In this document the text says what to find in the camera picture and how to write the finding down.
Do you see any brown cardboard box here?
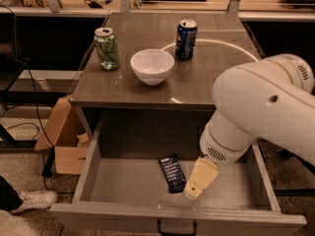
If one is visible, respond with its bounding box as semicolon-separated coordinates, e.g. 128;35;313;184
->
34;96;90;175

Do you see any grey counter cabinet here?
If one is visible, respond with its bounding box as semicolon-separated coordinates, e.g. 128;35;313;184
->
71;12;260;135

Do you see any blue pepsi can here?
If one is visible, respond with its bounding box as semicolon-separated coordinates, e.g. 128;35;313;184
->
175;19;198;61

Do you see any black drawer handle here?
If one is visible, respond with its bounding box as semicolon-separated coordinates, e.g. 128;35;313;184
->
157;219;198;236

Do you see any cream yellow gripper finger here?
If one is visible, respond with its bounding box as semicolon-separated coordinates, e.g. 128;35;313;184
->
184;157;219;200

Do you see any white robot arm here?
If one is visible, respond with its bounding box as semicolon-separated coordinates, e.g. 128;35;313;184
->
184;54;315;200

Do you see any white sneaker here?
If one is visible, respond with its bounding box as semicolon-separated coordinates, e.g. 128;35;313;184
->
10;190;58;214

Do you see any green soda can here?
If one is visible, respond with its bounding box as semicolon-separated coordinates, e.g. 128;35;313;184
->
94;27;119;71

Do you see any black cable on floor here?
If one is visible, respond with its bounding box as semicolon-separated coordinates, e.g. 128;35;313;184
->
0;4;55;191

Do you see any blue rxbar blueberry wrapper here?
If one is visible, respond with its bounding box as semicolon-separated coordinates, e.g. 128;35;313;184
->
158;154;186;194

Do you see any white ceramic bowl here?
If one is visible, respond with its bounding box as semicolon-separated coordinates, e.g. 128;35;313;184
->
130;49;174;86

